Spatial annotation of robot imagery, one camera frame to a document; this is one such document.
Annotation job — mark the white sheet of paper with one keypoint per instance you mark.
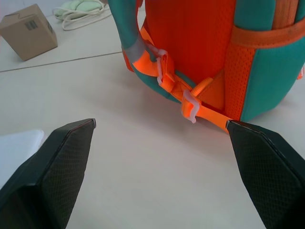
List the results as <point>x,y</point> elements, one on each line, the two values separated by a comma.
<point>17,148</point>

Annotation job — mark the brown cardboard box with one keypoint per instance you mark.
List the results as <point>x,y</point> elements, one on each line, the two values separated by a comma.
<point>29,32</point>

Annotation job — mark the orange and teal backpack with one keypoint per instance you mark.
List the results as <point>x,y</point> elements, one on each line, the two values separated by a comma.
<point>197,47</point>

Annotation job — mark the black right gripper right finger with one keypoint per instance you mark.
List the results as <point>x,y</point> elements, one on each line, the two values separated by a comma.
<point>269,176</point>

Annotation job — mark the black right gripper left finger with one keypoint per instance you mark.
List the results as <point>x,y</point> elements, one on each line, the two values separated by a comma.
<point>47,176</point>

